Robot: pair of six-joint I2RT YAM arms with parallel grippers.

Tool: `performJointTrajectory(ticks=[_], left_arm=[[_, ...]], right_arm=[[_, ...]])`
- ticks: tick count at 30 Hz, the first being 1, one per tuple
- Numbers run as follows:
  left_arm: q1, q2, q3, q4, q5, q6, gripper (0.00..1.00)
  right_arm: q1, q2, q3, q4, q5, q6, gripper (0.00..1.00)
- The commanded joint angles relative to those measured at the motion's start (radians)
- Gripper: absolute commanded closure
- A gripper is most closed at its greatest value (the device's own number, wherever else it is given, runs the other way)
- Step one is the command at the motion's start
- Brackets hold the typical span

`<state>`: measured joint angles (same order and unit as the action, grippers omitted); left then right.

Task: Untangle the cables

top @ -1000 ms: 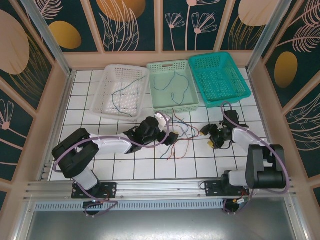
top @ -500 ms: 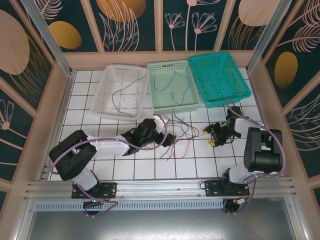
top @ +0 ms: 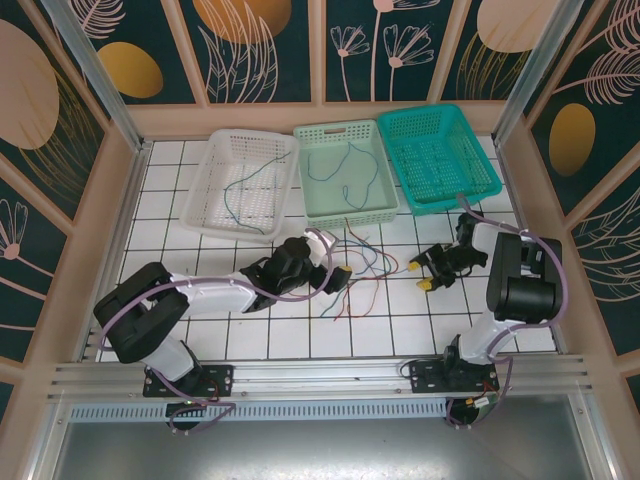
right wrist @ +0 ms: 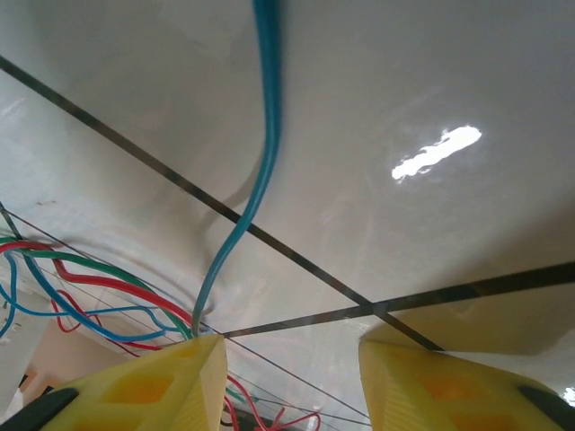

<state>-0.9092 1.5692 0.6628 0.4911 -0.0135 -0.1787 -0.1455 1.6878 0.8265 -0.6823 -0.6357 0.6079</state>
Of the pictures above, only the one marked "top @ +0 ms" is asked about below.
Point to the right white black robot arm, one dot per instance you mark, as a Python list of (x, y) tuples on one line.
[(520, 280)]

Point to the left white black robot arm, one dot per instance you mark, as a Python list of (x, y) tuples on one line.
[(215, 296)]

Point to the teal plastic basket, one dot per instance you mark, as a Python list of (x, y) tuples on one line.
[(480, 170)]

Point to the white plastic basket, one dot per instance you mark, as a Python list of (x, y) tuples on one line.
[(210, 200)]

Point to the mint green plastic basket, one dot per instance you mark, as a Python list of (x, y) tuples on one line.
[(310, 135)]

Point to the grey metal sheet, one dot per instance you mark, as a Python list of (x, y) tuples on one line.
[(320, 450)]

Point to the black base electronics module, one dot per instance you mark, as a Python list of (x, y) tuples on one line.
[(187, 424)]

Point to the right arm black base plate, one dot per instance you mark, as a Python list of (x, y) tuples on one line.
[(425, 377)]

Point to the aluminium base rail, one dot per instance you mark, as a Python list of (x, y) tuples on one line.
[(320, 375)]

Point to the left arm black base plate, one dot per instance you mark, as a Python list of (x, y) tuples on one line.
[(220, 380)]

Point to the aluminium side rail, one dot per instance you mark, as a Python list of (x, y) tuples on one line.
[(131, 190)]

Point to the aluminium frame post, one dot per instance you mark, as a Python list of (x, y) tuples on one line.
[(544, 70), (102, 80)]

